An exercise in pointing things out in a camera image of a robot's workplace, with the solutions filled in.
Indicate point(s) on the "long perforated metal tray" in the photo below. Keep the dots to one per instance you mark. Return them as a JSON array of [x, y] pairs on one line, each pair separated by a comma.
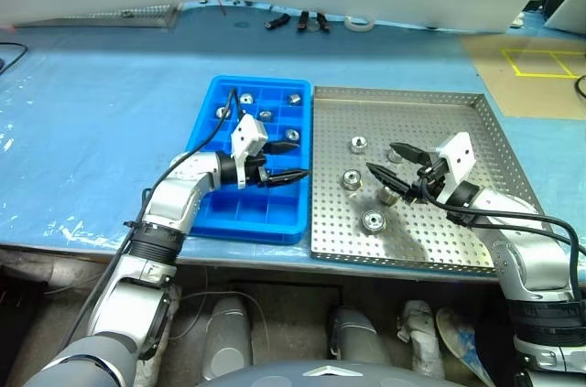
[[105, 18]]

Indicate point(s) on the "metal nut small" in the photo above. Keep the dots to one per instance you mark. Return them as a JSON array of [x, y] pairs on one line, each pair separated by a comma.
[[394, 157]]

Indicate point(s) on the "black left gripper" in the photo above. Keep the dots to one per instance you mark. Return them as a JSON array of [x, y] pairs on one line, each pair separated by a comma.
[[256, 172]]

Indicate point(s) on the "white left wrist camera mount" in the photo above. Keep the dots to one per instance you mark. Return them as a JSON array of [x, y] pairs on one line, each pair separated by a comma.
[[248, 133]]

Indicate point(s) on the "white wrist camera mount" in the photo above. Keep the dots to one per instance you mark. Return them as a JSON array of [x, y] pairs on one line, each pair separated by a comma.
[[458, 153], [248, 133]]

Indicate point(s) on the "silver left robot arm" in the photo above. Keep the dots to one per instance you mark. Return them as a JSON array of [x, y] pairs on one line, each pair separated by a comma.
[[178, 195]]

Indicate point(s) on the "white foam board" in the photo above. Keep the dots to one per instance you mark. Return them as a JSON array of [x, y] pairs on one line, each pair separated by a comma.
[[570, 16]]

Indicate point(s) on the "white blue-stained shoe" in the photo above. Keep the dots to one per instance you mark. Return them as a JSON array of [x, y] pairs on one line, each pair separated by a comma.
[[458, 336]]

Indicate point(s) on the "blue compartment tray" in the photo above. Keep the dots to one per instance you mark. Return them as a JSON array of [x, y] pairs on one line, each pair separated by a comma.
[[256, 222]]

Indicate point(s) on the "white tape roll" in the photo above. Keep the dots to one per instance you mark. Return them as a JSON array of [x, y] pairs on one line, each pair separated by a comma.
[[359, 24]]

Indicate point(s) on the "brown cardboard sheet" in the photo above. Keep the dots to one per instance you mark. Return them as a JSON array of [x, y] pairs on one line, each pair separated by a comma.
[[513, 89]]

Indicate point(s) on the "grey robot torso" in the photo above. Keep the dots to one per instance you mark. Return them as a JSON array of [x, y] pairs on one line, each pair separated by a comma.
[[284, 374]]

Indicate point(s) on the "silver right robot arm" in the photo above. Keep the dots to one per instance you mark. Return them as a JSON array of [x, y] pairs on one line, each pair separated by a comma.
[[526, 259]]

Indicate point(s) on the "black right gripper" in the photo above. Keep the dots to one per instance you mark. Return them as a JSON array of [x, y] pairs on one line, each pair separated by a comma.
[[432, 181]]

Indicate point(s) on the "metal nut bottom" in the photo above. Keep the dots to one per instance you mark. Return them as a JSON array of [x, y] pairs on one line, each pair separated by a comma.
[[374, 221]]

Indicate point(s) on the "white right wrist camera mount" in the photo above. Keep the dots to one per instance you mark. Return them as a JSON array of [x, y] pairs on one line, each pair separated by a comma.
[[458, 153]]

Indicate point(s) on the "grey robot leg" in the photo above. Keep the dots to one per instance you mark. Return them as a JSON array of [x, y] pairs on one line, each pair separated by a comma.
[[227, 336], [357, 336]]

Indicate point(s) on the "metal nut top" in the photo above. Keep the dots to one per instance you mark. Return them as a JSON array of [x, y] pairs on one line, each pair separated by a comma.
[[358, 144]]

